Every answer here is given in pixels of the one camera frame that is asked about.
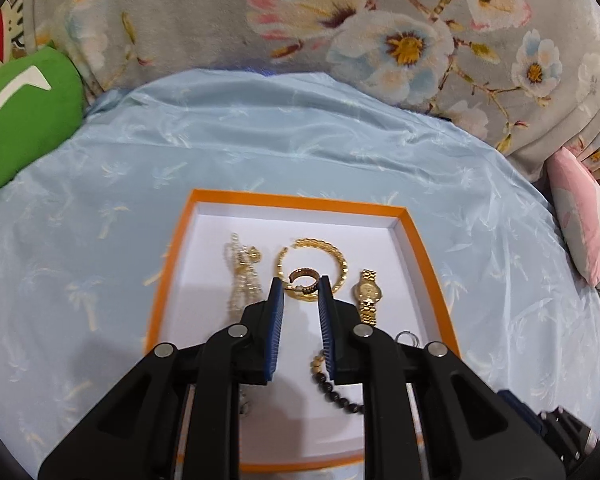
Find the green plush pillow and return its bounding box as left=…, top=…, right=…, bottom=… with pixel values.
left=0, top=46, right=85, bottom=196

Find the gold watch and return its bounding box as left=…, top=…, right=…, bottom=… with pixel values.
left=350, top=269, right=381, bottom=328

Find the grey floral blanket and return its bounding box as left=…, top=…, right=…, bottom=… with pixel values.
left=30, top=0, right=600, bottom=186

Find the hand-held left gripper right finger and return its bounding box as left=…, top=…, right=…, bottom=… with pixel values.
left=317, top=276, right=566, bottom=480

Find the black bead bracelet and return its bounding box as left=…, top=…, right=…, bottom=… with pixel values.
left=309, top=350, right=366, bottom=416

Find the pink pillow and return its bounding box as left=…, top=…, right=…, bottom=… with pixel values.
left=547, top=147, right=600, bottom=293

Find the gold cuff bracelet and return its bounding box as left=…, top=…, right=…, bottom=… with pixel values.
left=275, top=238, right=350, bottom=303

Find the orange cardboard box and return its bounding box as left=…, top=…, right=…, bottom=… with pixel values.
left=144, top=189, right=463, bottom=474

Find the colourful cartoon printed blanket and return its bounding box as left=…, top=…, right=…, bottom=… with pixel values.
left=0, top=0, right=43, bottom=86

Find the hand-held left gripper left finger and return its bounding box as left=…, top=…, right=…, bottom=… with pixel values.
left=37, top=277, right=285, bottom=480

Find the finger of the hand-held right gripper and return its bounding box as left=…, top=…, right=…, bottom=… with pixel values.
left=497, top=389, right=548, bottom=437

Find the white pearl bracelet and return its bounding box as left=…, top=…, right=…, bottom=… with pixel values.
left=224, top=232, right=263, bottom=318

